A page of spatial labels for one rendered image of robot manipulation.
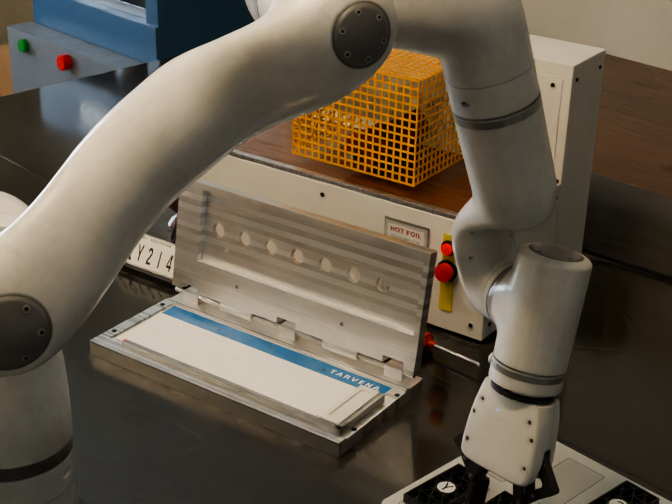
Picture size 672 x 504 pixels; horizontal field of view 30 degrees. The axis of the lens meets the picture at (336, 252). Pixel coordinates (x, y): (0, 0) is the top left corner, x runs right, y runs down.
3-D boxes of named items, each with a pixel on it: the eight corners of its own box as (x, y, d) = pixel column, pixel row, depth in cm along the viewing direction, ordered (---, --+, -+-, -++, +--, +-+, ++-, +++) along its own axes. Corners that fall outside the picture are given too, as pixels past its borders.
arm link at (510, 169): (398, 91, 134) (457, 319, 149) (486, 129, 121) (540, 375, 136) (465, 57, 137) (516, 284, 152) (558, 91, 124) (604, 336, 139)
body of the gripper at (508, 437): (470, 366, 142) (450, 455, 145) (542, 402, 136) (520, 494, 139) (510, 357, 147) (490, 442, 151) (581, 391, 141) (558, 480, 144)
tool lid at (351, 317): (180, 176, 189) (188, 174, 190) (171, 294, 195) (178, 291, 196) (431, 253, 167) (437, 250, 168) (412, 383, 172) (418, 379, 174)
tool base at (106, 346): (90, 354, 183) (88, 331, 181) (184, 301, 198) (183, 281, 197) (338, 458, 160) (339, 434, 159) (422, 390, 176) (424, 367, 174)
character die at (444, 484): (402, 501, 151) (403, 493, 150) (458, 470, 157) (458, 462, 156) (432, 521, 148) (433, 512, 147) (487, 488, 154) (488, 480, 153)
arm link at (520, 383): (474, 351, 141) (469, 376, 142) (537, 382, 135) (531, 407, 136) (519, 341, 147) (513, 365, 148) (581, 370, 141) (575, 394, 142)
